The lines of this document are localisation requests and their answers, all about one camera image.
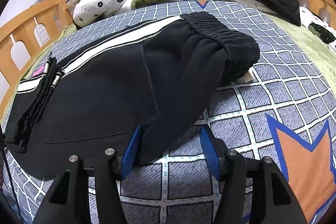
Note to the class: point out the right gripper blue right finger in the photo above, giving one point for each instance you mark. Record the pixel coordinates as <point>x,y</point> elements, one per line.
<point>214,150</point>

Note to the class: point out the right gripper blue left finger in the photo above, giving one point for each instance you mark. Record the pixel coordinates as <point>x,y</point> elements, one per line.
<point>130,152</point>

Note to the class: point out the black pants with white stripe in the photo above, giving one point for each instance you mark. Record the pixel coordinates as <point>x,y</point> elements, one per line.
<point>160,74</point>

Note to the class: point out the grey checked bed sheet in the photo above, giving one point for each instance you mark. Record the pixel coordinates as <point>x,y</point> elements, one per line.
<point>277,121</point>

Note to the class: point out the wooden bed frame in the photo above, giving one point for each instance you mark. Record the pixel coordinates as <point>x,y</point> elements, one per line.
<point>26,37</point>

